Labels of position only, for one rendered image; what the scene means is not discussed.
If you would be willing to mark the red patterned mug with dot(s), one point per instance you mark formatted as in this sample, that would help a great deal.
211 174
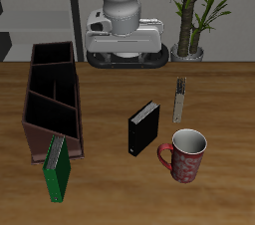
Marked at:
186 166

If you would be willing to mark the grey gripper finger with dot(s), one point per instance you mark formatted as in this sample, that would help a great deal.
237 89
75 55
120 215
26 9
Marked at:
103 56
143 56

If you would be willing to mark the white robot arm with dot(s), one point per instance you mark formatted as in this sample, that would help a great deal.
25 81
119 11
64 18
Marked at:
121 0

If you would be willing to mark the green book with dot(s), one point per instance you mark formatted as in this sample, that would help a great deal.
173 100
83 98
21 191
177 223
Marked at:
61 172

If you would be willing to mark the green pot plant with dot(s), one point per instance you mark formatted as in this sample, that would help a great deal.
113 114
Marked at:
186 33

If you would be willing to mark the flat black base plate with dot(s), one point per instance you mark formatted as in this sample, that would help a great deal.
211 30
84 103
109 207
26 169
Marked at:
162 59

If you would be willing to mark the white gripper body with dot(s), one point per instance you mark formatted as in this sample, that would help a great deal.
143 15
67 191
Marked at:
123 42

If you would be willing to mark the dark brown desk caddy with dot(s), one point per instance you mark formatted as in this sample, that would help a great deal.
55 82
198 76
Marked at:
36 136

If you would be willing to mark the black book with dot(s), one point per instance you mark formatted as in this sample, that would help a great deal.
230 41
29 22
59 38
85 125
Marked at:
146 129

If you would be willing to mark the dark vertical wall post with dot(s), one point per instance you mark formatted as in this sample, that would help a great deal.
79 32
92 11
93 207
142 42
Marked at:
75 13

